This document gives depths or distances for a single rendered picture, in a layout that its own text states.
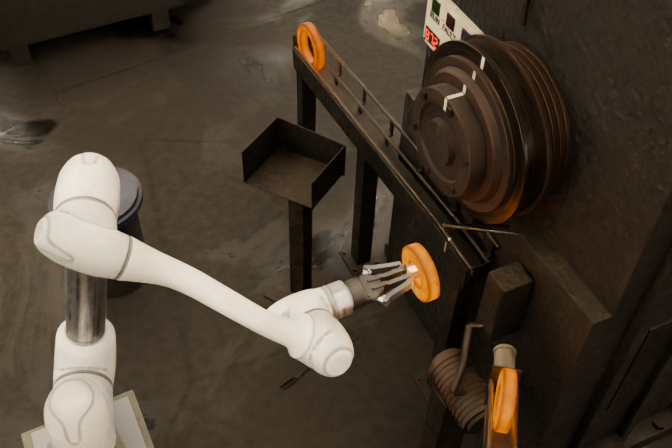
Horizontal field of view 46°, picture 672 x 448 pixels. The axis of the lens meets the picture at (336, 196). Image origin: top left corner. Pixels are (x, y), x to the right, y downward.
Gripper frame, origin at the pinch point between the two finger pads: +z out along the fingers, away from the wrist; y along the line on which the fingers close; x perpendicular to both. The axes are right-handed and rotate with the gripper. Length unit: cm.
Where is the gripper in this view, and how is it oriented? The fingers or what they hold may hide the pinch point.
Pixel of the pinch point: (420, 268)
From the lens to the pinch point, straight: 204.0
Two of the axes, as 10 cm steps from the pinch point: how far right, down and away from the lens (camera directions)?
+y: 4.1, 6.7, -6.3
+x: -0.2, -6.8, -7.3
